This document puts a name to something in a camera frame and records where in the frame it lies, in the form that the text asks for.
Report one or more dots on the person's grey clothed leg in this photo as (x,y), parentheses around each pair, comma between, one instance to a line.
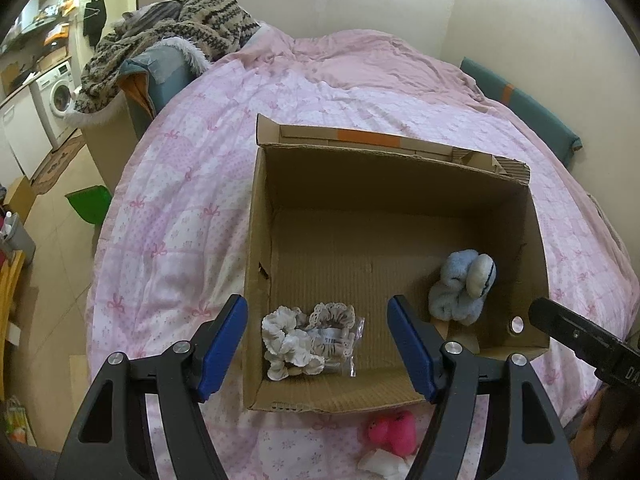
(25,462)

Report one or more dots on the white cloth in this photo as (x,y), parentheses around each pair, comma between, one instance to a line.
(382,462)

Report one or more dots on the teal headboard cushion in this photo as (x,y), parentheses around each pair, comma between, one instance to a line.
(525,105)

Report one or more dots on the brown cardboard box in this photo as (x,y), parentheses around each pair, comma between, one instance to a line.
(360,260)

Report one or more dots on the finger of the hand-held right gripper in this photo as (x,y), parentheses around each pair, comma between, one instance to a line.
(575,330)

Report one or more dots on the white washing machine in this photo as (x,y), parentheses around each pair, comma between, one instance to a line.
(55,100)

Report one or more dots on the yellow wooden chair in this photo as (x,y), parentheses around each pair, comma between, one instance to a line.
(9,305)

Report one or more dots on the white ruffled scrunchie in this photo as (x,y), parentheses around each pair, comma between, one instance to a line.
(287,345)

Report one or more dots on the colourful bag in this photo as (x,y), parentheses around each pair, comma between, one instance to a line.
(21,422)

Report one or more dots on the teal jacket with fur trim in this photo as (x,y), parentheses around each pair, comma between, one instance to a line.
(160,75)

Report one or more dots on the pink patterned bed blanket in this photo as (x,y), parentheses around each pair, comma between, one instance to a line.
(200,160)

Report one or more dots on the light blue plush toy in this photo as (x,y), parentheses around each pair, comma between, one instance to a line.
(462,285)

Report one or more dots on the brown patterned floor rug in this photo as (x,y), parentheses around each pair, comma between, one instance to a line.
(57,165)

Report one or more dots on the small cardboard box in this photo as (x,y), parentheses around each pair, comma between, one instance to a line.
(20,197)

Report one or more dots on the green dustpan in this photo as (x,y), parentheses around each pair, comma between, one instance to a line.
(90,205)

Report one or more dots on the light wooden board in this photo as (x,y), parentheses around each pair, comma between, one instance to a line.
(81,370)

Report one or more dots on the beige lace scrunchie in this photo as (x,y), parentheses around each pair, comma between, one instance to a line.
(332,315)

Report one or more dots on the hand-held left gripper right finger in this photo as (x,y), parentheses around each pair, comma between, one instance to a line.
(412,345)

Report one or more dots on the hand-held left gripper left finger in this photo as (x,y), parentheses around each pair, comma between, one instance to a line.
(222,345)

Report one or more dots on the grey bin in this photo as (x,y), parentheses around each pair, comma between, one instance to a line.
(17,242)

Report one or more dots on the brown patterned knit blanket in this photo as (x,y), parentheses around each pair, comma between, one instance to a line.
(165,30)

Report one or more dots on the black garment on hanger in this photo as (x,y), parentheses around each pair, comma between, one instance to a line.
(95,22)

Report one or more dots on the person's right hand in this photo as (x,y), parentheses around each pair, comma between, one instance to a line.
(590,430)

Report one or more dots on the white kitchen cabinet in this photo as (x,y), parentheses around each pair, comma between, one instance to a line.
(22,135)

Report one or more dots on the pink plush toy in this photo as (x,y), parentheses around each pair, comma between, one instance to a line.
(392,432)

